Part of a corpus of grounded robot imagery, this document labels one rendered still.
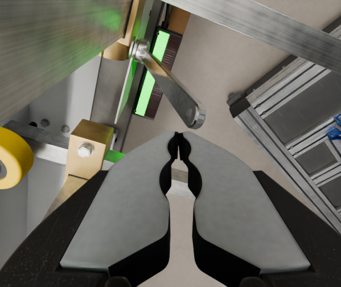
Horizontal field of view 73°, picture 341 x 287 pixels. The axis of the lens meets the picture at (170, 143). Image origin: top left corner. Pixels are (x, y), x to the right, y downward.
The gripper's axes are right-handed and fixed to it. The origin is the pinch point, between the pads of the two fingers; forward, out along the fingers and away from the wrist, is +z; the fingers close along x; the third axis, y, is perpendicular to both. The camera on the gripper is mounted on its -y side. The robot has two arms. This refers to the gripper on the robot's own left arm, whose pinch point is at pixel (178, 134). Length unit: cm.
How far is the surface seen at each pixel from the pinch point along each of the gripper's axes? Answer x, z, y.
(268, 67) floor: 44, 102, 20
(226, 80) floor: 25, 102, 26
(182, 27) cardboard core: 3, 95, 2
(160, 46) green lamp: -2.6, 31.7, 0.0
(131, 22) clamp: -4.4, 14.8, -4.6
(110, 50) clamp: -6.9, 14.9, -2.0
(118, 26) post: -4.9, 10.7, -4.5
